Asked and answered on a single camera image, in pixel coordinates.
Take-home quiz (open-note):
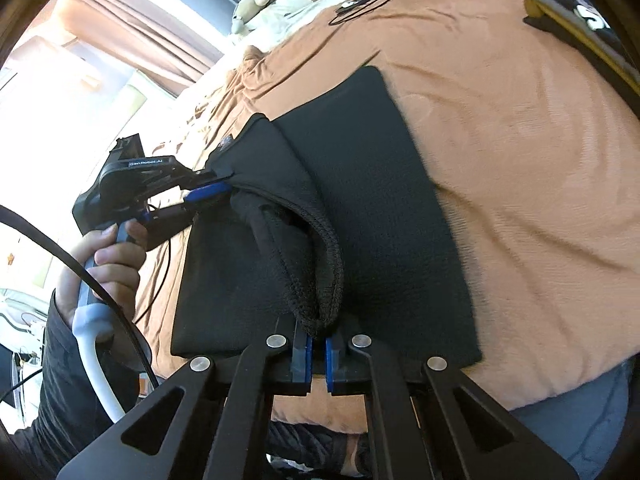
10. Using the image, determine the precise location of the folded dark clothes stack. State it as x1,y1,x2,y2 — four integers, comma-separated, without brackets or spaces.
507,0,640,113

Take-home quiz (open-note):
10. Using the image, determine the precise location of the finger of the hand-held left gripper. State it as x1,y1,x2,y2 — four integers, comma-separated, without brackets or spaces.
172,167,237,186
144,182,235,252

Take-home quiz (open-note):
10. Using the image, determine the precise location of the person's left hand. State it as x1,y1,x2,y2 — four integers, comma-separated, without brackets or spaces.
54,219,149,323

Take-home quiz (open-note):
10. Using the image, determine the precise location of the beige plush toy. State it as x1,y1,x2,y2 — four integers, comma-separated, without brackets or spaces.
230,0,279,37

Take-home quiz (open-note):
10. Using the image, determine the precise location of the thick black cable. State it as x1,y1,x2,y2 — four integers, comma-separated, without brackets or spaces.
0,204,162,388

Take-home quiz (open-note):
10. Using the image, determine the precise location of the black knit garment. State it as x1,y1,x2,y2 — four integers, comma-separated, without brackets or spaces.
170,65,484,377

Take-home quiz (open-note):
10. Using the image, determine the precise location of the person's left forearm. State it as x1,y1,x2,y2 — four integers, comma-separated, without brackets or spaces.
0,290,153,463

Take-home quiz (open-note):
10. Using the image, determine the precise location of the person's leg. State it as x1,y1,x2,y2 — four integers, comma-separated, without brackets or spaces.
264,419,374,477

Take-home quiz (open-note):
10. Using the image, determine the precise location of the black power adapter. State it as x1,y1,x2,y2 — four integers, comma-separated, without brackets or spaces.
336,0,377,15

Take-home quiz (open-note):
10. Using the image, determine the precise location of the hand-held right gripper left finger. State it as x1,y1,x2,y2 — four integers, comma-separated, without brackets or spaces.
56,320,315,480

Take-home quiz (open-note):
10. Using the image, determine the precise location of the white cable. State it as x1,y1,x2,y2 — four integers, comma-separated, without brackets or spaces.
74,320,127,424

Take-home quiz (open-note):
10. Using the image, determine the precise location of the pink curtain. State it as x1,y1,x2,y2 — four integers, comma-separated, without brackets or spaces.
27,0,227,97

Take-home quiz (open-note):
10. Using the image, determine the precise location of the orange blanket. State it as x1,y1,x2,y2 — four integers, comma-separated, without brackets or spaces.
132,0,640,437

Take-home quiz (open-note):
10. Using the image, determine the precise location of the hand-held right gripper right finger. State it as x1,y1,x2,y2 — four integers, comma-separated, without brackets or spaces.
325,330,582,480

